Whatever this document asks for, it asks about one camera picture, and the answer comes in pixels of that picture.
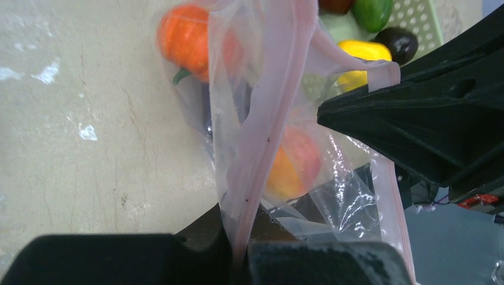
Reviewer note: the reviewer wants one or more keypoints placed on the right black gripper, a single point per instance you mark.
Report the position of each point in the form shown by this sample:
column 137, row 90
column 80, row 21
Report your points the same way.
column 442, row 123

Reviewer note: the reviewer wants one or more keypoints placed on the dark purple toy plum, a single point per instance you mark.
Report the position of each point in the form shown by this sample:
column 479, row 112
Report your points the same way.
column 402, row 43

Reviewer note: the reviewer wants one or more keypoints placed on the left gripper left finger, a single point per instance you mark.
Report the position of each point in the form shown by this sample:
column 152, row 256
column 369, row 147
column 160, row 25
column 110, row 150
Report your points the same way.
column 198, row 254

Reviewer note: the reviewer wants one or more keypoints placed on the toy peach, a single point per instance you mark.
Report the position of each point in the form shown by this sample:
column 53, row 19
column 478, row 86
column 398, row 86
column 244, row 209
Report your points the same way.
column 296, row 166

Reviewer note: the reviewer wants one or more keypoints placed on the dark red toy apple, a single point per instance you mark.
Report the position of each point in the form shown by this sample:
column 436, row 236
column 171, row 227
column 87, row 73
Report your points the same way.
column 338, row 7

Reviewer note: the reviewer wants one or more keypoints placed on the green orange toy mango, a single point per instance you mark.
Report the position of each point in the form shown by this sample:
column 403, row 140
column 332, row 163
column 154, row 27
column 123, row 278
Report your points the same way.
column 372, row 15

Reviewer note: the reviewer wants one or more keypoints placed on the orange toy pumpkin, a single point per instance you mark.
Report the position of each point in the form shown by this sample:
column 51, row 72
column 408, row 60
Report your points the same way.
column 183, row 39

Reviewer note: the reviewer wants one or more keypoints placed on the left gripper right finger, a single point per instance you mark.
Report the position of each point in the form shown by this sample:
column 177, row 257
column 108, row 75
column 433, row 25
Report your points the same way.
column 274, row 256

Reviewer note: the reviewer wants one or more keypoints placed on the green plastic basket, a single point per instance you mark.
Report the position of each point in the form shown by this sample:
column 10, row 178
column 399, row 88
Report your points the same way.
column 418, row 17

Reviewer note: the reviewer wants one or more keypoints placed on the clear zip top bag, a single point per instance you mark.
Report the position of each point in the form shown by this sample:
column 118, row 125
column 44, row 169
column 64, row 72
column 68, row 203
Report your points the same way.
column 282, row 40

